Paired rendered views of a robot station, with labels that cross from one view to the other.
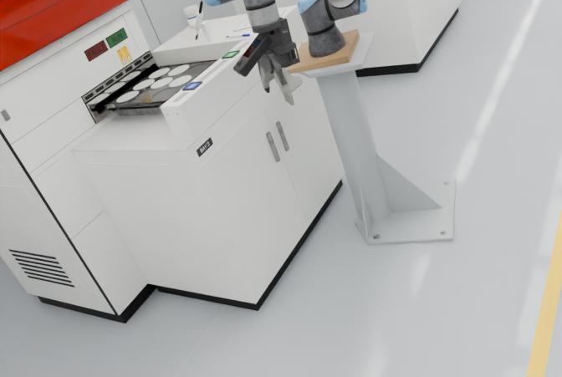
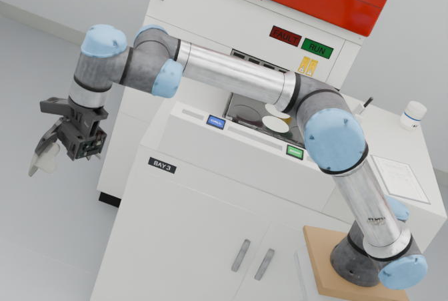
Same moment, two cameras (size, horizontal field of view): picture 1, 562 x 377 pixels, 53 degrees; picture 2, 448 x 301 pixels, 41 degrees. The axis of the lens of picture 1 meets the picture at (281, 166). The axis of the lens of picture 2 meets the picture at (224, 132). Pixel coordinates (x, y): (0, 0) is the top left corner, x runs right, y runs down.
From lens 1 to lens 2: 1.40 m
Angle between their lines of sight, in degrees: 42
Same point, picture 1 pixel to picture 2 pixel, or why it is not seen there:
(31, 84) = not seen: outside the picture
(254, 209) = (163, 259)
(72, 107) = (217, 46)
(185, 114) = (169, 125)
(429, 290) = not seen: outside the picture
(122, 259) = not seen: hidden behind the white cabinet
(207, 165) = (149, 177)
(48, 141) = not seen: hidden behind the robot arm
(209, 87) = (220, 139)
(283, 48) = (69, 132)
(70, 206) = (141, 95)
